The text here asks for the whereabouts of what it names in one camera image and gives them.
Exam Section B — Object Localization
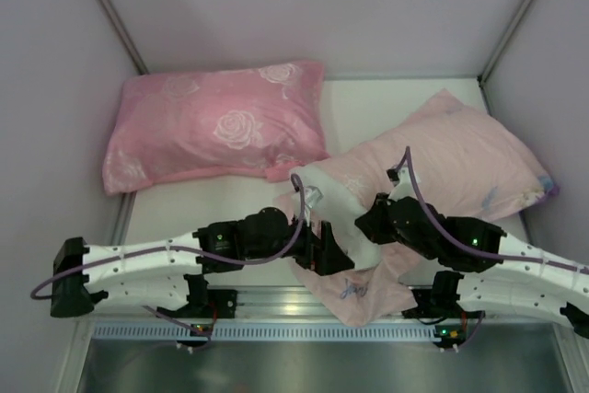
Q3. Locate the pink rose pattern pillow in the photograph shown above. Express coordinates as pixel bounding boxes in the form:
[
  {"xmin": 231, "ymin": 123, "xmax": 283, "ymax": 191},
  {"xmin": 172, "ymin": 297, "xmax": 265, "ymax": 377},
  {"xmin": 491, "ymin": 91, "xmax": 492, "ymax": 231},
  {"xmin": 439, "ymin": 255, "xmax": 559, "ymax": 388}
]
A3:
[{"xmin": 102, "ymin": 60, "xmax": 328, "ymax": 195}]

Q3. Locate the white pillow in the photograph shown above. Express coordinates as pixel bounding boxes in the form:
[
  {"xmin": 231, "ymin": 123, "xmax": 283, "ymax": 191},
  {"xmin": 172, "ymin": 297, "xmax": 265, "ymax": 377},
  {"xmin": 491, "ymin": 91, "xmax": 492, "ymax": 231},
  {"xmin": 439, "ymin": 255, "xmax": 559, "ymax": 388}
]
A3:
[{"xmin": 291, "ymin": 165, "xmax": 381, "ymax": 271}]

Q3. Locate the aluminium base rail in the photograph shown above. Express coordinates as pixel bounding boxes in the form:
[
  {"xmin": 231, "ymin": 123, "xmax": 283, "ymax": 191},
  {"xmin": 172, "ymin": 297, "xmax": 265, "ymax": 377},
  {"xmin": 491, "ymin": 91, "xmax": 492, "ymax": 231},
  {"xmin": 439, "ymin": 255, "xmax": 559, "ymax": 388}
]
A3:
[{"xmin": 234, "ymin": 287, "xmax": 571, "ymax": 327}]

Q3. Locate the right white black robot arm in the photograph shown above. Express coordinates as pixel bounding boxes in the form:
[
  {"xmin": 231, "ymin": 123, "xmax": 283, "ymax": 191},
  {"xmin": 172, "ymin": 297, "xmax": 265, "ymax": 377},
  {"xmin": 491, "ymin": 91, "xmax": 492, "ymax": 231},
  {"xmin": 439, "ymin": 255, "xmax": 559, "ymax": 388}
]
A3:
[{"xmin": 355, "ymin": 193, "xmax": 588, "ymax": 338}]

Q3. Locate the left aluminium corner post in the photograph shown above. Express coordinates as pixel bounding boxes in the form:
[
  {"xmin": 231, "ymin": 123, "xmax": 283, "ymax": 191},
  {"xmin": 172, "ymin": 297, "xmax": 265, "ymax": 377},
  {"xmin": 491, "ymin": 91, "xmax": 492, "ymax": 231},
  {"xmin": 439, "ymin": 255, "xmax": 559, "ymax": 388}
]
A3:
[{"xmin": 96, "ymin": 0, "xmax": 149, "ymax": 75}]

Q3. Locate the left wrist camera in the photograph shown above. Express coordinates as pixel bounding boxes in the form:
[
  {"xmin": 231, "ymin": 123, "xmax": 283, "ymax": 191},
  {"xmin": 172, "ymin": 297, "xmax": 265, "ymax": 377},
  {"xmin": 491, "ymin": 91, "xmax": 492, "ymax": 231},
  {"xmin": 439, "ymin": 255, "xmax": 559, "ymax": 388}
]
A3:
[{"xmin": 304, "ymin": 186, "xmax": 323, "ymax": 213}]

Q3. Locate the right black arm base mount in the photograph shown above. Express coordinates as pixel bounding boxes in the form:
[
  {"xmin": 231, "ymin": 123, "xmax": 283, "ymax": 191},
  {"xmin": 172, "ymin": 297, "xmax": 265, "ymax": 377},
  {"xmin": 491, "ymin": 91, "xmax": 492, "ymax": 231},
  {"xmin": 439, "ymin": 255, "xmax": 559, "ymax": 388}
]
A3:
[{"xmin": 401, "ymin": 288, "xmax": 451, "ymax": 325}]

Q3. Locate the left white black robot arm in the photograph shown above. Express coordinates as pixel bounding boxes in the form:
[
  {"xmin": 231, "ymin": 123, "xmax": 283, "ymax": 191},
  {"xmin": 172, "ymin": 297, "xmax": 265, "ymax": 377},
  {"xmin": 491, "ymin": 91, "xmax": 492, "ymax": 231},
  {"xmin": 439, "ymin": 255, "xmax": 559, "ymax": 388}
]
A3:
[{"xmin": 50, "ymin": 207, "xmax": 353, "ymax": 318}]

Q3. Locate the purple princess print pillowcase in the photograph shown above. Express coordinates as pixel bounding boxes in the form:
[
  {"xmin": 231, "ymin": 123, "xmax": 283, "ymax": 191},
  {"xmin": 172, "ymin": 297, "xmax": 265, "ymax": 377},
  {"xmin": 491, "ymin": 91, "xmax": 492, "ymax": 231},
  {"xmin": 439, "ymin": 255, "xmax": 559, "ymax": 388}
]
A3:
[{"xmin": 288, "ymin": 90, "xmax": 558, "ymax": 324}]

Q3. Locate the right aluminium corner post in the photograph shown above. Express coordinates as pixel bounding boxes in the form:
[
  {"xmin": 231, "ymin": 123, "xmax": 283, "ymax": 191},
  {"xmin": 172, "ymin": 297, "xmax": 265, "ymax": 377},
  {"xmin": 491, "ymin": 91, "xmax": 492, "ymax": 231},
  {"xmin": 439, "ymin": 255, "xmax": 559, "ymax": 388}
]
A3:
[{"xmin": 477, "ymin": 0, "xmax": 536, "ymax": 89}]

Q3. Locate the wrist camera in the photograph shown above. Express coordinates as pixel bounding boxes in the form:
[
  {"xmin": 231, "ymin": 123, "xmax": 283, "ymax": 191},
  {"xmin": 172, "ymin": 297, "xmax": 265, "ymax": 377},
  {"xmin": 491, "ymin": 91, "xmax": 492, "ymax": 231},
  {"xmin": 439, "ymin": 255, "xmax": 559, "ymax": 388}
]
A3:
[
  {"xmin": 304, "ymin": 186, "xmax": 323, "ymax": 213},
  {"xmin": 387, "ymin": 165, "xmax": 415, "ymax": 201}
]

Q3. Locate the slotted grey cable duct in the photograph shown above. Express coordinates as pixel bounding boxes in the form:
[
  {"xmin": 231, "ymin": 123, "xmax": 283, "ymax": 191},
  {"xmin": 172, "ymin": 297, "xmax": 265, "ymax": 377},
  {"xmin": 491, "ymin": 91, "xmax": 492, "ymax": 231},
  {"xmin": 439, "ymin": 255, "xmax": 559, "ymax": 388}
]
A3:
[{"xmin": 92, "ymin": 321, "xmax": 441, "ymax": 342}]

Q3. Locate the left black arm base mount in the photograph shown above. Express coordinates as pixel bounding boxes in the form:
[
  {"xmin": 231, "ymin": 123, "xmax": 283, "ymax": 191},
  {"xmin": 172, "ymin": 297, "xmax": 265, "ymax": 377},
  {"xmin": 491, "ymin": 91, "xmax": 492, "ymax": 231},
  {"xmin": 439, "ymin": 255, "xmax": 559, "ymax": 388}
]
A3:
[{"xmin": 156, "ymin": 289, "xmax": 238, "ymax": 319}]

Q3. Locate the aluminium corner post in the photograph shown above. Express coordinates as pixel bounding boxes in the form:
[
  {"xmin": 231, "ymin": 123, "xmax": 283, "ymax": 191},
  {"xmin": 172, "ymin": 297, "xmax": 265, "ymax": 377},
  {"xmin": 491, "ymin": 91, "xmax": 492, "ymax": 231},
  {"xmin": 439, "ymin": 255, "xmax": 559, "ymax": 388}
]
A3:
[
  {"xmin": 477, "ymin": 0, "xmax": 536, "ymax": 89},
  {"xmin": 96, "ymin": 0, "xmax": 149, "ymax": 75}
]

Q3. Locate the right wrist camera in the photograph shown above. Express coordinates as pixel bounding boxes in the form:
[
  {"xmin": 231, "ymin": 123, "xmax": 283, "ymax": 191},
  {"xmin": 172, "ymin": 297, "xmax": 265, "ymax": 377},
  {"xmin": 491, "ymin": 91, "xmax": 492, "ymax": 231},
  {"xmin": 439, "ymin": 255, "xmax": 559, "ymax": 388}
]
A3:
[{"xmin": 387, "ymin": 165, "xmax": 415, "ymax": 201}]

